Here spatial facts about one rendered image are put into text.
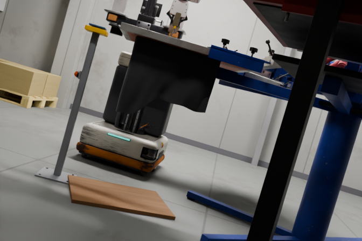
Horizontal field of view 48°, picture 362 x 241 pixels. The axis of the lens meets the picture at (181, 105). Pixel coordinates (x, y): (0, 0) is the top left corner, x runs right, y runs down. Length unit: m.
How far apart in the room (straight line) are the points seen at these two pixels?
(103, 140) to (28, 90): 2.15
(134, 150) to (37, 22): 3.73
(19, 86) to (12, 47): 1.46
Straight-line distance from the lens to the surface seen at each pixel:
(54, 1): 6.43
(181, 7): 2.46
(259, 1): 1.10
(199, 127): 5.76
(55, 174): 2.67
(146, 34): 2.15
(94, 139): 3.23
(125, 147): 3.16
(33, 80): 5.19
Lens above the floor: 0.75
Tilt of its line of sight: 2 degrees down
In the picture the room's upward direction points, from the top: 16 degrees clockwise
